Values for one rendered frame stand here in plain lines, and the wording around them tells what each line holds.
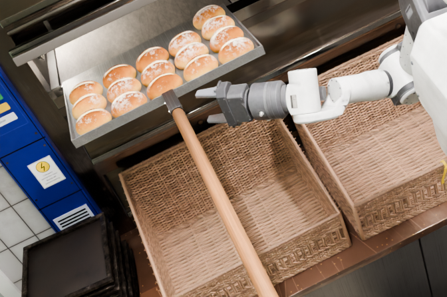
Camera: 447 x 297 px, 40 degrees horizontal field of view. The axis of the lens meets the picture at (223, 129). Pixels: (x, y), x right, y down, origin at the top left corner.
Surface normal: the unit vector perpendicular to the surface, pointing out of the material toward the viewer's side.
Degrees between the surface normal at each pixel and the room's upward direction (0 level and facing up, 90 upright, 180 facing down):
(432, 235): 90
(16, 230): 90
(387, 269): 90
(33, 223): 90
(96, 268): 0
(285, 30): 70
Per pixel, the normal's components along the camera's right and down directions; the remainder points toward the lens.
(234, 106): -0.25, 0.69
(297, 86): -0.40, 0.17
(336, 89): -0.92, 0.17
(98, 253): -0.33, -0.73
